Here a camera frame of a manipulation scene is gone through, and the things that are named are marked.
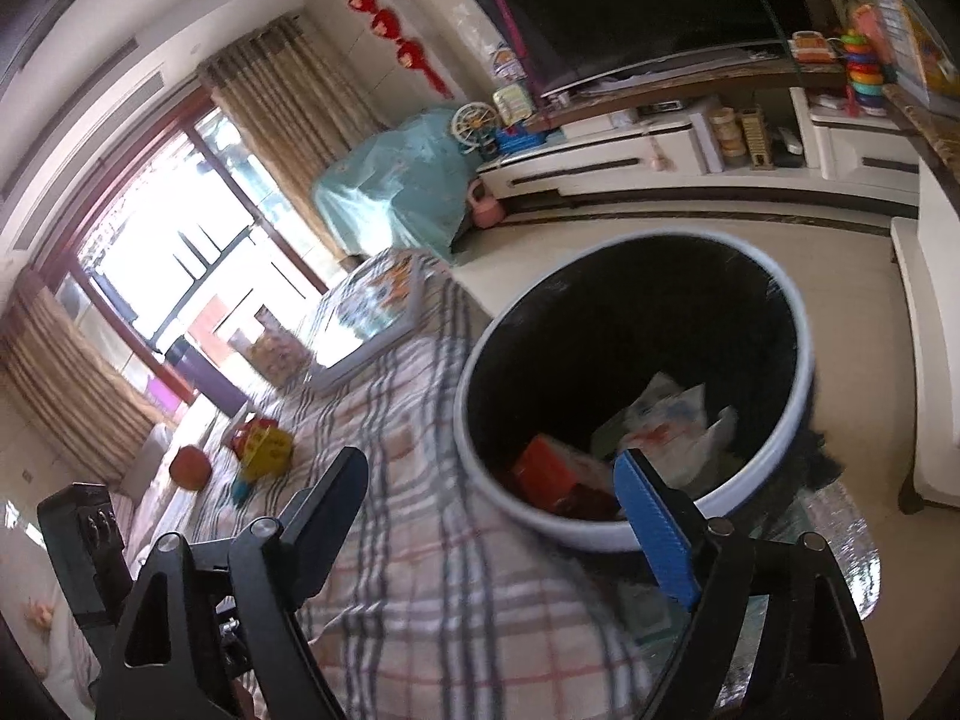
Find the white side cabinet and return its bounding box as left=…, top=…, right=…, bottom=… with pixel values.
left=889, top=165, right=960, bottom=515

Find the wooden framed glass door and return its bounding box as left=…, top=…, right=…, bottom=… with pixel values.
left=37, top=86, right=331, bottom=421

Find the red white carton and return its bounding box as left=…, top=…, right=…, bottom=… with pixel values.
left=514, top=435, right=616, bottom=518

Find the stack of tape rolls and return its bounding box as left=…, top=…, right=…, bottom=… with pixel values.
left=709, top=109, right=743, bottom=158

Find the silver foil mat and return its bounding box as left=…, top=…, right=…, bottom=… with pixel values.
left=802, top=480, right=878, bottom=620

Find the red apple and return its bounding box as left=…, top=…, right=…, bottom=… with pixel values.
left=171, top=446, right=211, bottom=492

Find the white television cabinet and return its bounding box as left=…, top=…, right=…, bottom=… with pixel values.
left=476, top=86, right=920, bottom=218

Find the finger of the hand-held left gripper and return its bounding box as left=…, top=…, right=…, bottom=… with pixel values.
left=37, top=484, right=136, bottom=629

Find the beige curtain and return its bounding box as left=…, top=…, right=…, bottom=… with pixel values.
left=199, top=15, right=391, bottom=263
left=0, top=270, right=177, bottom=481

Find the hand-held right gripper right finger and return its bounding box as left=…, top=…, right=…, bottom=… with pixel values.
left=613, top=448, right=882, bottom=720

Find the blue toy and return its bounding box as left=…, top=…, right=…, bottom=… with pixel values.
left=495, top=127, right=545, bottom=155

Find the glass jar of snacks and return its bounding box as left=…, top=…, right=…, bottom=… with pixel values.
left=251, top=322, right=312, bottom=387

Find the white plastic bag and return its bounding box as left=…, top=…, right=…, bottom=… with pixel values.
left=592, top=373, right=740, bottom=488

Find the purple thermos bottle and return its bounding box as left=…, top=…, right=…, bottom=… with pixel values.
left=165, top=337, right=248, bottom=413

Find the yellow snack wrapper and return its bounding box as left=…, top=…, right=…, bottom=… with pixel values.
left=229, top=416, right=295, bottom=481

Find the ferris wheel toy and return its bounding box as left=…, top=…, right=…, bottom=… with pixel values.
left=451, top=101, right=502, bottom=158

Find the black television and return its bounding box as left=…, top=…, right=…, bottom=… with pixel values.
left=457, top=0, right=815, bottom=95

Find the colourful book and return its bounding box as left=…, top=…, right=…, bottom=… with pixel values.
left=307, top=251, right=436, bottom=391

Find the plaid tablecloth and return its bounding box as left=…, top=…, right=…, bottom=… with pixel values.
left=120, top=247, right=676, bottom=720

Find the white bin with black bag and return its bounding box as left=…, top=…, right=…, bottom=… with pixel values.
left=455, top=229, right=815, bottom=552

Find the yellow gift box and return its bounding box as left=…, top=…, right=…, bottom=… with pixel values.
left=821, top=0, right=960, bottom=106

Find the brown marble counter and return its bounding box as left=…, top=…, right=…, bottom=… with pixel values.
left=881, top=82, right=960, bottom=188

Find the stacking ring toy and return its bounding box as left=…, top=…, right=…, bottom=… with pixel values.
left=840, top=30, right=897, bottom=117

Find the pink covered sofa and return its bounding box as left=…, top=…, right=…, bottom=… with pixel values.
left=0, top=412, right=248, bottom=691

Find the yellow green toy phone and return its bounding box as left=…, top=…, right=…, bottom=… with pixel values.
left=493, top=85, right=535, bottom=125

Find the toy cash register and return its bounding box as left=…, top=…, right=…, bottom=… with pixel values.
left=791, top=30, right=837, bottom=65

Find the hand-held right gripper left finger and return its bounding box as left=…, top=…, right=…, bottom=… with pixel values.
left=94, top=446, right=370, bottom=720

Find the white ceiling air vent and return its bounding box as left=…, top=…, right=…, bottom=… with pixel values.
left=0, top=37, right=162, bottom=196

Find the wooden building model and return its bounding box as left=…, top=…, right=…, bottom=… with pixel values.
left=739, top=109, right=773, bottom=170

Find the red heart hanging decoration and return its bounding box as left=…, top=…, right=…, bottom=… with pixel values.
left=330, top=0, right=455, bottom=98

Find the teal covered furniture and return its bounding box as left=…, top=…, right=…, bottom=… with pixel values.
left=311, top=106, right=500, bottom=263

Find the pink kettlebell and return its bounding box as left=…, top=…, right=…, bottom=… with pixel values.
left=469, top=180, right=505, bottom=230

